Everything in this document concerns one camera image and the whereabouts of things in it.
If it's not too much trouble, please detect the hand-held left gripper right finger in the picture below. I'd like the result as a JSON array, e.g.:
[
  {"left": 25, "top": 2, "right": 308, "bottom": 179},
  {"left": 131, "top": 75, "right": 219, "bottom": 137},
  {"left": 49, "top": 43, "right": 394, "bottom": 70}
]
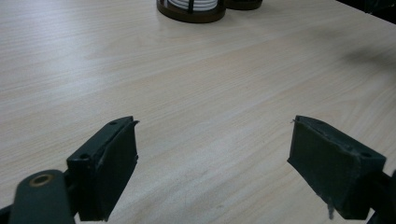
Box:
[{"left": 287, "top": 115, "right": 388, "bottom": 220}]

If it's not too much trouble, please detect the dark brown cup holder rack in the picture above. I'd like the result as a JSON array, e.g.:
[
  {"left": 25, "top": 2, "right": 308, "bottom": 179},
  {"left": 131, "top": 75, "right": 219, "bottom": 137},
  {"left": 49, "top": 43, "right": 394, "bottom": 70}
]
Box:
[{"left": 156, "top": 0, "right": 227, "bottom": 24}]

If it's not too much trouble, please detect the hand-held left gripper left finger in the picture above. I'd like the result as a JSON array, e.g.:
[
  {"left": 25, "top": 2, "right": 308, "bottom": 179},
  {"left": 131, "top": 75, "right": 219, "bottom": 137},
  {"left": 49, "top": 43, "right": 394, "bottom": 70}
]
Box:
[{"left": 65, "top": 116, "right": 140, "bottom": 222}]

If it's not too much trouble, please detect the stack of white paper cups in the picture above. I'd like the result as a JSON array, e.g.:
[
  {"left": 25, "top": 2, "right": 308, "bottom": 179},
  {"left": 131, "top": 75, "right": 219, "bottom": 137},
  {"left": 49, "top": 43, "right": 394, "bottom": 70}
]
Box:
[{"left": 167, "top": 0, "right": 219, "bottom": 13}]

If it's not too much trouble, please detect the dark round holder base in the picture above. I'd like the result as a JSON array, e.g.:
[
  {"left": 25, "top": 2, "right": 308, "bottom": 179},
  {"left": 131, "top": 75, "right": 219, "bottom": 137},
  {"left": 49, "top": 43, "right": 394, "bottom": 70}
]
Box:
[{"left": 225, "top": 0, "right": 263, "bottom": 11}]

